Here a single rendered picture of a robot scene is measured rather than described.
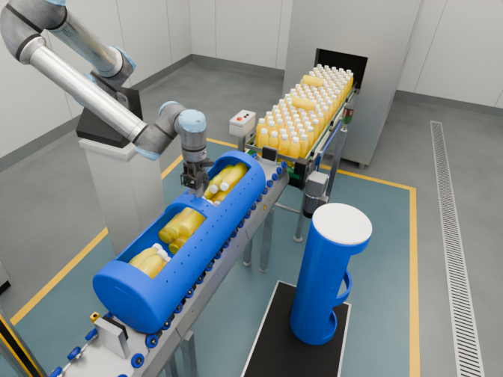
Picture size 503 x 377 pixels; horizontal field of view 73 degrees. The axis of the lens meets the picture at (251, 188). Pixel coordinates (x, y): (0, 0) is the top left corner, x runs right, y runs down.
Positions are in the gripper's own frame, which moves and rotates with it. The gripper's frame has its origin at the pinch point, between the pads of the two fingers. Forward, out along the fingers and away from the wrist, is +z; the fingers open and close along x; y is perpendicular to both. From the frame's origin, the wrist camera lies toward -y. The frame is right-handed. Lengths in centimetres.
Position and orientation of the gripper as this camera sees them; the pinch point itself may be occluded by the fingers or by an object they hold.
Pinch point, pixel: (199, 194)
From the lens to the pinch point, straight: 143.2
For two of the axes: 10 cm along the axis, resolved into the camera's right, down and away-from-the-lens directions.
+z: -0.5, 7.9, 6.2
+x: 9.0, 3.0, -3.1
